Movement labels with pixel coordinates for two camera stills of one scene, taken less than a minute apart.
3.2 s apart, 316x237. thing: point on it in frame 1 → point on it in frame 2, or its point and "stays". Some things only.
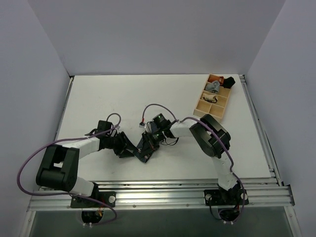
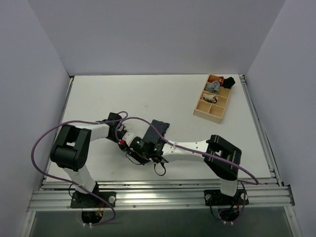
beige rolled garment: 211,98 stays
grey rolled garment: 213,87 stays
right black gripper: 150,141 → 150,145
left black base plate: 108,198 stays
